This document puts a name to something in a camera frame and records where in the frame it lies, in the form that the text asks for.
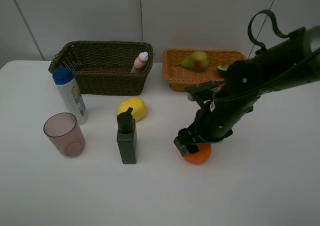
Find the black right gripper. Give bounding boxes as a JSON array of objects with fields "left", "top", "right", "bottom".
[{"left": 173, "top": 80, "right": 260, "bottom": 157}]

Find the orange tangerine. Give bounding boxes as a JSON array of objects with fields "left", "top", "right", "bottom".
[{"left": 183, "top": 144, "right": 212, "bottom": 165}]

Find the halved avocado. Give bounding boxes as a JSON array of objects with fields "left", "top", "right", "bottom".
[{"left": 216, "top": 63, "right": 231, "bottom": 78}]

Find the green pear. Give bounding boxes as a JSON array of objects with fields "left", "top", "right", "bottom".
[{"left": 176, "top": 51, "right": 209, "bottom": 73}]

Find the pink bottle white cap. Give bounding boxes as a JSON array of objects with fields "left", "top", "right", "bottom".
[{"left": 131, "top": 51, "right": 149, "bottom": 74}]

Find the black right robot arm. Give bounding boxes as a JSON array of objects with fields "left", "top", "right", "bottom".
[{"left": 174, "top": 26, "right": 320, "bottom": 157}]

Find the yellow lemon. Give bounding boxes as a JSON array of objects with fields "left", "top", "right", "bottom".
[{"left": 117, "top": 97, "right": 147, "bottom": 122}]

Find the black pump bottle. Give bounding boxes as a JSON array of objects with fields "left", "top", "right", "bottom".
[{"left": 116, "top": 107, "right": 137, "bottom": 165}]

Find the orange wicker basket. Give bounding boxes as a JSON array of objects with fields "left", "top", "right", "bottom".
[{"left": 162, "top": 49, "right": 246, "bottom": 92}]

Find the dark brown wicker basket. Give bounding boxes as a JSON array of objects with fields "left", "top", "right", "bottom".
[{"left": 48, "top": 40, "right": 154, "bottom": 96}]

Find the translucent pink plastic cup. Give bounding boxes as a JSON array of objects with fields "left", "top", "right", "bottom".
[{"left": 43, "top": 112, "right": 86, "bottom": 158}]

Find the white bottle blue cap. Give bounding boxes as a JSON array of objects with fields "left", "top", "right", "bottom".
[{"left": 52, "top": 67, "right": 88, "bottom": 126}]

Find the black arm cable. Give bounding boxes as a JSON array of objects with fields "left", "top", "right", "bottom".
[{"left": 247, "top": 9, "right": 292, "bottom": 52}]

